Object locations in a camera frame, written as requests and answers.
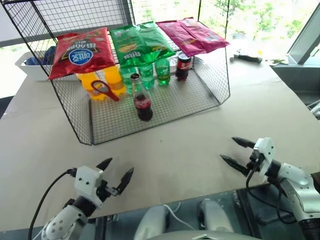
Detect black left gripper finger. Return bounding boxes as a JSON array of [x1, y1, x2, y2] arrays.
[[95, 157, 113, 173], [115, 167, 135, 196]]

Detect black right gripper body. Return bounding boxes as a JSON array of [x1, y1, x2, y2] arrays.
[[246, 152, 263, 176]]

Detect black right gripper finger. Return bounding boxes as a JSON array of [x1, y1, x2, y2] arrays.
[[231, 136, 257, 149], [219, 154, 251, 176]]

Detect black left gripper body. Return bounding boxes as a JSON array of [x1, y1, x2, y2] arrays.
[[95, 172, 120, 204]]

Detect glass cola bottle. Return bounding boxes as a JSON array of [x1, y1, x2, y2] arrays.
[[129, 73, 154, 122]]

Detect red bottle opener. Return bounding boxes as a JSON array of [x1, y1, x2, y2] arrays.
[[90, 80, 121, 102]]

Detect orange soda plastic bottle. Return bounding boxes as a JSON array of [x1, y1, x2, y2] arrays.
[[103, 65, 126, 97], [75, 70, 106, 102]]

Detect green soda plastic bottle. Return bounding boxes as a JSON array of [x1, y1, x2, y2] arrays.
[[137, 63, 157, 91], [154, 58, 172, 87], [119, 65, 137, 96]]

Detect plastic cola bottle red label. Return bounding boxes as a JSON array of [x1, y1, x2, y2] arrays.
[[174, 51, 194, 82]]

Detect grey rounded robot leg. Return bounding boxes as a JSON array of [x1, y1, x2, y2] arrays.
[[198, 198, 235, 234], [133, 205, 176, 240]]

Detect grey robot torso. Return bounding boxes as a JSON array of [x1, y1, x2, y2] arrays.
[[159, 230, 252, 240]]

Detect black hand tool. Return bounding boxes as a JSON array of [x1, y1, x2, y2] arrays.
[[229, 53, 264, 64]]

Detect silver drink can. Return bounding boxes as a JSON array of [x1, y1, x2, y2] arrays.
[[169, 56, 179, 74]]

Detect magenta chips bag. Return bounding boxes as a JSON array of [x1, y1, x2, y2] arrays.
[[178, 16, 231, 54], [155, 21, 209, 58]]

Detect red chips bag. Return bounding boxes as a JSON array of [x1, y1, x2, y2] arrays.
[[47, 26, 116, 81]]

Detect green chips bag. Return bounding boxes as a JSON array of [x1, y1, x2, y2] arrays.
[[138, 21, 176, 63], [109, 24, 161, 69]]

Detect grey framed monitor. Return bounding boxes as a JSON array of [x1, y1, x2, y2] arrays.
[[285, 4, 320, 66]]

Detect white plastic bin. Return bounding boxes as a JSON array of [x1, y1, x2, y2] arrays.
[[14, 50, 79, 82]]

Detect blue packets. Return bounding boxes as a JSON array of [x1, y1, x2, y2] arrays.
[[25, 45, 57, 67]]

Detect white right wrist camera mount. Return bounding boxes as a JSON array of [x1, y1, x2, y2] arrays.
[[252, 136, 277, 176]]

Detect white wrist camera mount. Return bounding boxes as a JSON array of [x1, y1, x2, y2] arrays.
[[252, 136, 277, 176], [73, 165, 105, 208]]

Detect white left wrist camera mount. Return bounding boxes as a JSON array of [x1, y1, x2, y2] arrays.
[[73, 165, 105, 208]]

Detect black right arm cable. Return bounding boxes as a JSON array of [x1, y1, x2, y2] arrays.
[[245, 164, 299, 225]]

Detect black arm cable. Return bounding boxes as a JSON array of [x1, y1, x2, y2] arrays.
[[27, 168, 78, 240], [245, 164, 299, 225]]

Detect black wire mesh shelf rack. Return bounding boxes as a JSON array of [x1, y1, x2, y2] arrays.
[[1, 0, 238, 146]]

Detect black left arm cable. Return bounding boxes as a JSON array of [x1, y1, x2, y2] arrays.
[[27, 168, 78, 240]]

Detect white thin cable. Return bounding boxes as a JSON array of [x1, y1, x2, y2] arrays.
[[161, 201, 196, 231]]

